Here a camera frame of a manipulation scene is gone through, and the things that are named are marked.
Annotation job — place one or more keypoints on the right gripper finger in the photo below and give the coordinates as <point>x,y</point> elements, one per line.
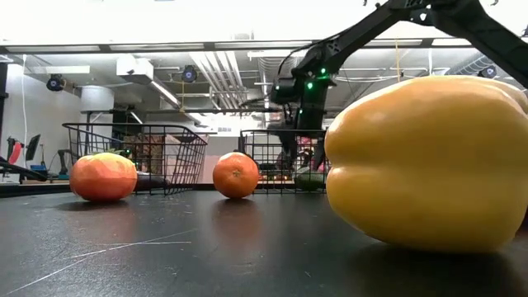
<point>288,148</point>
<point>319,153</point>

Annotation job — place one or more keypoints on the green avocado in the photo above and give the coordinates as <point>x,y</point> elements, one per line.
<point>309,181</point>

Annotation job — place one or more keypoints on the orange fruit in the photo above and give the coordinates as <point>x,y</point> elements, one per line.
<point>235,175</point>

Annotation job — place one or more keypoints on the yellow bell pepper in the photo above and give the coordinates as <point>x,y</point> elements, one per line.
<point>429,165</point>

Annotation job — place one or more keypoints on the purple eggplant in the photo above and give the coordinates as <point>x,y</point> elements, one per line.
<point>150,182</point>

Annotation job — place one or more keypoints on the orange persimmon green calyx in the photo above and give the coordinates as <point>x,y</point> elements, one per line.
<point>103,177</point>

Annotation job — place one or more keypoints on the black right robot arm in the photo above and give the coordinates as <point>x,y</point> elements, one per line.
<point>359,35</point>

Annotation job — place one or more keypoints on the white ceiling pipes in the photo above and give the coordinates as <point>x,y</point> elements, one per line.
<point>224,78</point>

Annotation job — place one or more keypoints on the brown cardboard box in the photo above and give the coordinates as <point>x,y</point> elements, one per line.
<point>148,154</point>

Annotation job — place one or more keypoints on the white ceiling unit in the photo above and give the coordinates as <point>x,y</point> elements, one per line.
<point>134,68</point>

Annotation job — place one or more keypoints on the white pillar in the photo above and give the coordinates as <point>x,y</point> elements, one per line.
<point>97,105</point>

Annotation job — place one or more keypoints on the black background stand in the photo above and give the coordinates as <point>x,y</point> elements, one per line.
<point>62,161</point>

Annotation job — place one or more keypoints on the black overhead light beam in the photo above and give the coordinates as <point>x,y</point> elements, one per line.
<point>53,48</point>

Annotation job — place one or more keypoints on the black monitor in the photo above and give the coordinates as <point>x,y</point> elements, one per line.
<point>32,146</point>

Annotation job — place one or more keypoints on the ribbed ceiling duct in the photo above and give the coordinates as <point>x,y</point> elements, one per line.
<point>268,66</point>

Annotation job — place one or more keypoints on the black ceiling camera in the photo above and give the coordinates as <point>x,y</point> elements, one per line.
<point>55,82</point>
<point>488,72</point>
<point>189,74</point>

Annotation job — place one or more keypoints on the silver air duct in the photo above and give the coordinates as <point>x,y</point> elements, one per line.
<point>474,66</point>

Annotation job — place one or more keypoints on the black aluminium table frame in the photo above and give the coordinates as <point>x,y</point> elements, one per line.
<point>37,189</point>

